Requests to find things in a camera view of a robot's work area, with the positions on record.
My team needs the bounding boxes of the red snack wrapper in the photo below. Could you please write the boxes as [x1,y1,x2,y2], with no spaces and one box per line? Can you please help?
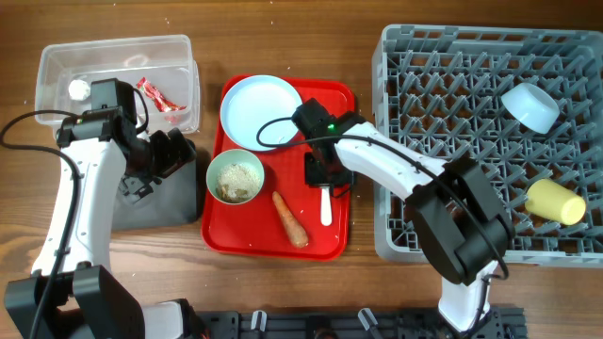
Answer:
[137,77,185,112]

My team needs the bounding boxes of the white plastic spoon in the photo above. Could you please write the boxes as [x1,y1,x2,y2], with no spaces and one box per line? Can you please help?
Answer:
[320,186,333,226]

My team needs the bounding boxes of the light blue bowl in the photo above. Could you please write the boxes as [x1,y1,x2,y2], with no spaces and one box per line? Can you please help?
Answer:
[501,83,560,134]

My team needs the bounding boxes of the yellow plastic cup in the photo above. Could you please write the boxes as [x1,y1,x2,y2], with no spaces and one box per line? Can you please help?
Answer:
[525,179,586,225]

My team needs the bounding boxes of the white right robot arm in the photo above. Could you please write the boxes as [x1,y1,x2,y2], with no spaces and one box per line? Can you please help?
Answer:
[293,112,515,335]

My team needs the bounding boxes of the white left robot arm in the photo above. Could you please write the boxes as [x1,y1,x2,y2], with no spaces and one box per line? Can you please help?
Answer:
[4,108,206,338]

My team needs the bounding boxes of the grey dishwasher rack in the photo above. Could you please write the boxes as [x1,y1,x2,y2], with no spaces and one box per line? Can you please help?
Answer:
[372,24,602,268]

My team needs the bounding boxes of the black tray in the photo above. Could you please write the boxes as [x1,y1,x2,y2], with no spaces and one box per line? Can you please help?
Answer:
[112,153,198,231]

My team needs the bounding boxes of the red plastic tray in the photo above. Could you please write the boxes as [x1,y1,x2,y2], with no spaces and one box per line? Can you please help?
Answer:
[200,73,357,262]

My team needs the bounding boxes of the orange carrot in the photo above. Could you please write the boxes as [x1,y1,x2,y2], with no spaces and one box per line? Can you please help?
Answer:
[272,191,309,249]

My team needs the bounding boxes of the green bowl with rice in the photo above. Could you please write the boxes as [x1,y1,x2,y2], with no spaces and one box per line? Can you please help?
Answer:
[205,149,265,205]

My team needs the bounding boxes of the clear plastic storage box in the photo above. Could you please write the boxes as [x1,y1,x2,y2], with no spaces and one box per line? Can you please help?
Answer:
[35,35,201,134]

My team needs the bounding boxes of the light blue plate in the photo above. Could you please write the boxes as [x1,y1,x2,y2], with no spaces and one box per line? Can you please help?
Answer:
[220,75,302,152]

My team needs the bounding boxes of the crumpled white paper ball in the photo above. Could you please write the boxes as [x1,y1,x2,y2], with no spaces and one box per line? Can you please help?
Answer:
[68,79,91,102]

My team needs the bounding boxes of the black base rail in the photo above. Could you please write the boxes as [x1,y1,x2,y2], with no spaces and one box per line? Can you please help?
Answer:
[140,299,527,339]

